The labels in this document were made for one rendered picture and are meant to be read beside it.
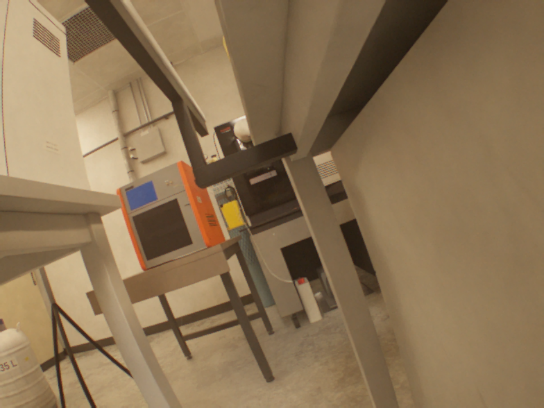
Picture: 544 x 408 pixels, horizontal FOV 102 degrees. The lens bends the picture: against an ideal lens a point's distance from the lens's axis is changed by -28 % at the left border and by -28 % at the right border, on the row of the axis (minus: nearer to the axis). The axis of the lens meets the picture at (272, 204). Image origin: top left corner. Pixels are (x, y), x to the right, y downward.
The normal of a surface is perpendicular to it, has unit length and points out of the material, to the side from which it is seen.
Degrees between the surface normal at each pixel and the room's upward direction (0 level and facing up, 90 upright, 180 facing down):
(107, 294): 90
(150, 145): 90
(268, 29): 180
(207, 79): 90
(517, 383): 90
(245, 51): 180
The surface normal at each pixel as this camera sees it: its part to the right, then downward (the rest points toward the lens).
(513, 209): -0.93, 0.36
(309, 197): 0.00, -0.05
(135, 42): 0.36, 0.93
